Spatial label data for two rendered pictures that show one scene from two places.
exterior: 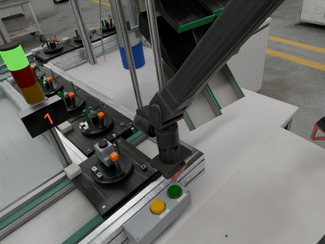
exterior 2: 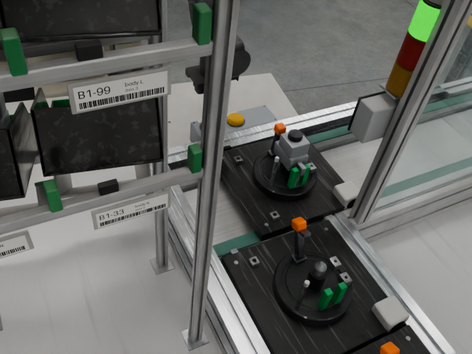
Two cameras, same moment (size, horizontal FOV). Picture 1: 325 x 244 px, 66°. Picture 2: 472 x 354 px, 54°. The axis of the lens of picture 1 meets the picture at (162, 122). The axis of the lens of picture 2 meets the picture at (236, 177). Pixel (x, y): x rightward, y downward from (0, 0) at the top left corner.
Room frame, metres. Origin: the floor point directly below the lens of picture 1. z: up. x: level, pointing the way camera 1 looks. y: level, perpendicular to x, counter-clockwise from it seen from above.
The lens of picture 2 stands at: (1.31, 0.15, 1.68)
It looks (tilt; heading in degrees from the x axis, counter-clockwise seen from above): 46 degrees down; 185
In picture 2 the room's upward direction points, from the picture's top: 8 degrees clockwise
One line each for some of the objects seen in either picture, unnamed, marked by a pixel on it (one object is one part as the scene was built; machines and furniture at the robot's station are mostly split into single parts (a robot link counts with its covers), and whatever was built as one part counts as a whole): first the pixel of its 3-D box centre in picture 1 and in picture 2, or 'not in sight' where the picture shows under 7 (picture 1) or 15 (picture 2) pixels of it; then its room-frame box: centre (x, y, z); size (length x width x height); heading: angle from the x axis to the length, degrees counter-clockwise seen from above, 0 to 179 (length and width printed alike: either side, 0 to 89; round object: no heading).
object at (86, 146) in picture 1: (94, 118); (317, 276); (0.85, 0.27, 1.01); 0.24 x 0.24 x 0.13; 38
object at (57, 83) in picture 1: (47, 83); not in sight; (1.24, 0.57, 1.01); 0.24 x 0.24 x 0.13; 38
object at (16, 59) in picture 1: (14, 57); (431, 18); (0.63, 0.34, 1.38); 0.05 x 0.05 x 0.05
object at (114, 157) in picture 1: (115, 162); (279, 141); (0.56, 0.16, 1.04); 0.04 x 0.02 x 0.08; 38
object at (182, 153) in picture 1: (169, 151); (213, 64); (0.47, -0.01, 1.13); 0.10 x 0.07 x 0.07; 128
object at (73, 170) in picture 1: (73, 172); (346, 196); (0.61, 0.33, 0.97); 0.05 x 0.05 x 0.04; 38
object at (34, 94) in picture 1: (32, 91); (406, 76); (0.63, 0.34, 1.28); 0.05 x 0.05 x 0.05
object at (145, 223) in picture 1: (159, 213); (234, 130); (0.43, 0.05, 0.93); 0.21 x 0.07 x 0.06; 128
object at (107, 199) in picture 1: (113, 171); (283, 180); (0.59, 0.19, 0.96); 0.24 x 0.24 x 0.02; 38
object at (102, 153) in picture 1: (103, 149); (295, 149); (0.60, 0.20, 1.06); 0.08 x 0.04 x 0.07; 38
